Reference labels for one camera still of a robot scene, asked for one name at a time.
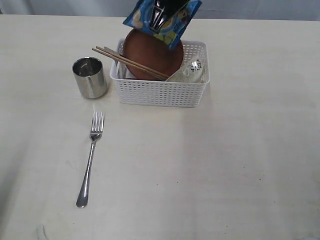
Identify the brown wooden plate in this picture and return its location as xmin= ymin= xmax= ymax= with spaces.
xmin=122 ymin=29 xmax=184 ymax=76

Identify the silver metal fork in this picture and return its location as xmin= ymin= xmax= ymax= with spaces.
xmin=76 ymin=111 xmax=105 ymax=208

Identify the white plastic woven basket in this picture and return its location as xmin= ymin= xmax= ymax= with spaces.
xmin=109 ymin=40 xmax=210 ymax=108

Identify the speckled ceramic bowl with flowers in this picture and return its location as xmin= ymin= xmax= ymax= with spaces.
xmin=166 ymin=56 xmax=204 ymax=83

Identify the stainless steel cup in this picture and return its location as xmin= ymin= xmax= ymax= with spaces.
xmin=72 ymin=56 xmax=108 ymax=99

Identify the blue chips bag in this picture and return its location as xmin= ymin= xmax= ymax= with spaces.
xmin=123 ymin=0 xmax=202 ymax=50

